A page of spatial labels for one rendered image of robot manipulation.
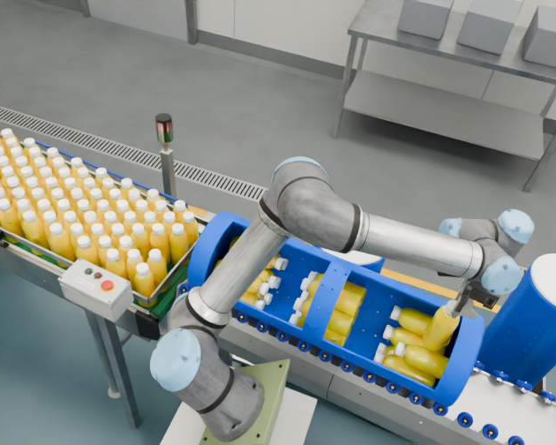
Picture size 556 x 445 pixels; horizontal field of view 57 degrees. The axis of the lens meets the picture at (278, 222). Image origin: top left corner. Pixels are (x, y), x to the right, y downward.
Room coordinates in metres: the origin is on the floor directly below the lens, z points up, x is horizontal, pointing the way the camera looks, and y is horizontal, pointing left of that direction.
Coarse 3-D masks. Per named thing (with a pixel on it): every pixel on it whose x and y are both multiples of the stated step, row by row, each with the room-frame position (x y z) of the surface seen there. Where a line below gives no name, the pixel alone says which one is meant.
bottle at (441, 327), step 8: (440, 312) 0.83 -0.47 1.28; (432, 320) 0.83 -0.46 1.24; (440, 320) 0.81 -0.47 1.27; (448, 320) 0.81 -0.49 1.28; (456, 320) 0.81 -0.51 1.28; (432, 328) 0.81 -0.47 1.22; (440, 328) 0.80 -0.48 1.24; (448, 328) 0.80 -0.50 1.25; (424, 336) 0.83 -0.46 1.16; (432, 336) 0.81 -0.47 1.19; (440, 336) 0.80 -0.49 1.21; (448, 336) 0.80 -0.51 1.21; (432, 344) 0.80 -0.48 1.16; (440, 344) 0.80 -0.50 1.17
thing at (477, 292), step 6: (468, 282) 0.81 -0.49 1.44; (474, 282) 0.81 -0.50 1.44; (462, 288) 0.82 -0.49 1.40; (468, 288) 0.80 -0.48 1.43; (474, 288) 0.80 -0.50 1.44; (480, 288) 0.79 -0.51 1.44; (468, 294) 0.79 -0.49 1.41; (474, 294) 0.80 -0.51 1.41; (480, 294) 0.79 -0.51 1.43; (486, 294) 0.78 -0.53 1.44; (492, 294) 0.78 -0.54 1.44; (480, 300) 0.79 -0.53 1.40; (486, 300) 0.78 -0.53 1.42; (492, 300) 0.78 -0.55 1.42; (486, 306) 0.78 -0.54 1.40; (492, 306) 0.77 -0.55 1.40
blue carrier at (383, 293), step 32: (224, 224) 1.10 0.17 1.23; (192, 256) 1.00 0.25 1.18; (224, 256) 1.18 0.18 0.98; (288, 256) 1.15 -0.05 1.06; (320, 256) 1.02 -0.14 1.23; (288, 288) 1.08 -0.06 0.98; (320, 288) 0.91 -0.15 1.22; (384, 288) 1.03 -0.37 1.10; (288, 320) 0.95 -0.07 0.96; (320, 320) 0.84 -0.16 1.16; (384, 320) 0.98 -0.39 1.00; (480, 320) 0.86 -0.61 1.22; (352, 352) 0.78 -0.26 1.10; (448, 352) 0.89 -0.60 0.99; (416, 384) 0.71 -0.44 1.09; (448, 384) 0.69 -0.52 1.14
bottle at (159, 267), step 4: (148, 260) 1.06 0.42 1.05; (152, 260) 1.06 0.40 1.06; (156, 260) 1.06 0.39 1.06; (160, 260) 1.07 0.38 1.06; (164, 260) 1.08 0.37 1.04; (148, 264) 1.05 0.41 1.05; (152, 264) 1.05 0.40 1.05; (156, 264) 1.05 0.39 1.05; (160, 264) 1.06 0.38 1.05; (164, 264) 1.07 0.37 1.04; (152, 268) 1.04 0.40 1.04; (156, 268) 1.04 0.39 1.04; (160, 268) 1.05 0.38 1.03; (164, 268) 1.06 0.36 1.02; (156, 272) 1.04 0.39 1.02; (160, 272) 1.05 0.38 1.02; (164, 272) 1.06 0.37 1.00; (156, 276) 1.04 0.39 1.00; (160, 276) 1.05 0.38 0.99; (164, 276) 1.06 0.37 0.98; (156, 280) 1.04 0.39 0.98; (160, 280) 1.04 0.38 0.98; (156, 284) 1.04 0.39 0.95; (168, 284) 1.07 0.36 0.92; (164, 288) 1.05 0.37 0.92
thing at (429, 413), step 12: (240, 324) 0.94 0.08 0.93; (264, 336) 0.90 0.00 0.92; (288, 348) 0.87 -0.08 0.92; (312, 360) 0.84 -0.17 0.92; (336, 372) 0.81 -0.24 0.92; (360, 384) 0.78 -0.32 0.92; (372, 384) 0.78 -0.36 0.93; (384, 396) 0.75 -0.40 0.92; (396, 396) 0.75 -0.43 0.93; (408, 396) 0.74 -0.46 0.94; (408, 408) 0.72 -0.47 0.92; (420, 408) 0.72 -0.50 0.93; (432, 420) 0.69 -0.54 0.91; (444, 420) 0.69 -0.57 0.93; (456, 420) 0.69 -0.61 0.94; (468, 432) 0.66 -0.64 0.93; (480, 432) 0.66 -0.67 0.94; (492, 444) 0.64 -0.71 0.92; (504, 444) 0.63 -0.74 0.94
